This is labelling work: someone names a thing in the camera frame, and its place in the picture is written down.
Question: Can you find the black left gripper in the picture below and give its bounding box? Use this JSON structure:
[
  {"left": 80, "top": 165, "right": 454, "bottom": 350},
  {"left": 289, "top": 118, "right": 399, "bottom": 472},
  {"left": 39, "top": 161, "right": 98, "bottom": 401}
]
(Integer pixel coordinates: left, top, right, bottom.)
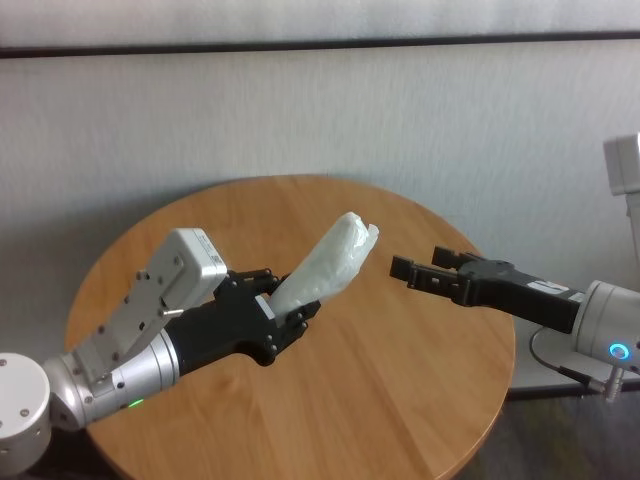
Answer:
[{"left": 160, "top": 268, "right": 323, "bottom": 377}]

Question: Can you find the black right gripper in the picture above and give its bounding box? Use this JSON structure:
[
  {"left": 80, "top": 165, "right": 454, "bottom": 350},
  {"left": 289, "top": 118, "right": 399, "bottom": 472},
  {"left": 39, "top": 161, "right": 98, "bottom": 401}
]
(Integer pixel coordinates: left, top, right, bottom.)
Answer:
[{"left": 389, "top": 244, "right": 585, "bottom": 336}]

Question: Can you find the black baseboard strip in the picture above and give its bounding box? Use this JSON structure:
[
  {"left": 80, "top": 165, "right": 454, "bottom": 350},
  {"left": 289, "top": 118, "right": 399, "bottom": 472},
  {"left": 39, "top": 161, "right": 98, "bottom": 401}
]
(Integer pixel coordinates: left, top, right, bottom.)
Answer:
[{"left": 506, "top": 377, "right": 640, "bottom": 400}]

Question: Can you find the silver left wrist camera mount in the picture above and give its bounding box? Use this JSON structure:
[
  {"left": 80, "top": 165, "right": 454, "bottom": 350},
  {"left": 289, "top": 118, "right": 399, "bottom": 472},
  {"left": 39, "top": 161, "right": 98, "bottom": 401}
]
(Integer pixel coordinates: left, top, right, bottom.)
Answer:
[{"left": 74, "top": 227, "right": 230, "bottom": 385}]

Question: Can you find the white sandbag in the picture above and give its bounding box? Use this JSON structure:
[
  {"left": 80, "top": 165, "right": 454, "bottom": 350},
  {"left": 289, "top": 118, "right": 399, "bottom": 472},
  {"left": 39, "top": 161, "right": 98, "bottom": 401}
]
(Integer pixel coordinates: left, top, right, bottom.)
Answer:
[{"left": 268, "top": 210, "right": 381, "bottom": 316}]

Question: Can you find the right arm cable with plug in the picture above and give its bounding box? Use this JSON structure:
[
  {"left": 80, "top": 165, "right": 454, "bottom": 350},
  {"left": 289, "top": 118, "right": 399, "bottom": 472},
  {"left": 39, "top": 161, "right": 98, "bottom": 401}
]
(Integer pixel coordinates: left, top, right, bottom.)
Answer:
[{"left": 530, "top": 327, "right": 627, "bottom": 404}]

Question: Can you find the black wall rail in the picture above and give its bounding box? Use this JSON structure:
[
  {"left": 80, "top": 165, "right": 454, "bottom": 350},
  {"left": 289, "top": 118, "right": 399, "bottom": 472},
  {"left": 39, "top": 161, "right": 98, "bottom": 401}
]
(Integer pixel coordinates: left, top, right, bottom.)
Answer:
[{"left": 0, "top": 30, "right": 640, "bottom": 59}]

